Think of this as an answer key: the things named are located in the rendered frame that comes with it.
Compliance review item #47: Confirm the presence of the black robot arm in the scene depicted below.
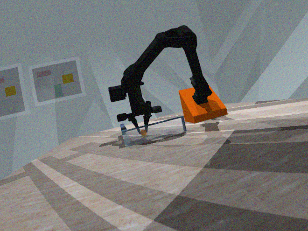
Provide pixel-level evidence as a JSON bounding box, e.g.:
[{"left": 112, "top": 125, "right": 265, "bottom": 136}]
[{"left": 109, "top": 25, "right": 213, "bottom": 115}]

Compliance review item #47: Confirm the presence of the blue-grey l-shaped low wall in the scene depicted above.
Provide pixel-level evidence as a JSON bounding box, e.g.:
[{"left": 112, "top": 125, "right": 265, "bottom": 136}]
[{"left": 120, "top": 116, "right": 187, "bottom": 132}]

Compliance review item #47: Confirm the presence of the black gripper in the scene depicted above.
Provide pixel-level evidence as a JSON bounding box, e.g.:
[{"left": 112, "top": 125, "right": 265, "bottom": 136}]
[{"left": 117, "top": 96, "right": 162, "bottom": 127}]

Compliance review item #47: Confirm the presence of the clear l-shaped low wall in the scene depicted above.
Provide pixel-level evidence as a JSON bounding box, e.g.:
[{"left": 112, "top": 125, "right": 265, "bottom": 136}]
[{"left": 122, "top": 117, "right": 186, "bottom": 148}]

